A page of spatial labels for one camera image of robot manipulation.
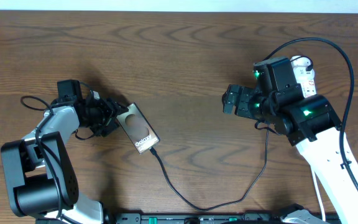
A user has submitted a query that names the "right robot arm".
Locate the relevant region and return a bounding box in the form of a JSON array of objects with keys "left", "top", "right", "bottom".
[{"left": 222, "top": 55, "right": 358, "bottom": 223}]

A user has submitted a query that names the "white USB charger adapter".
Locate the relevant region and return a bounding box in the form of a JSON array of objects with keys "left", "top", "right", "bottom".
[{"left": 290, "top": 55, "right": 314, "bottom": 79}]

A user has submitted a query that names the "black charging cable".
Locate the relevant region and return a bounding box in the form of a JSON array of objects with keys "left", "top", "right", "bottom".
[{"left": 149, "top": 55, "right": 314, "bottom": 212}]

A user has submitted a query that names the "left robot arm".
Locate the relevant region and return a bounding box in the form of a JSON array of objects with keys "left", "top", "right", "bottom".
[{"left": 1, "top": 80, "right": 128, "bottom": 223}]

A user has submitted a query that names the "white power strip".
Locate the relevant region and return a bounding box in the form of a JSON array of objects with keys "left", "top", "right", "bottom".
[{"left": 292, "top": 65, "right": 316, "bottom": 98}]

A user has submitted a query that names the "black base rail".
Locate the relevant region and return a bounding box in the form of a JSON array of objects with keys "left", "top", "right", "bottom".
[{"left": 104, "top": 212, "right": 341, "bottom": 224}]

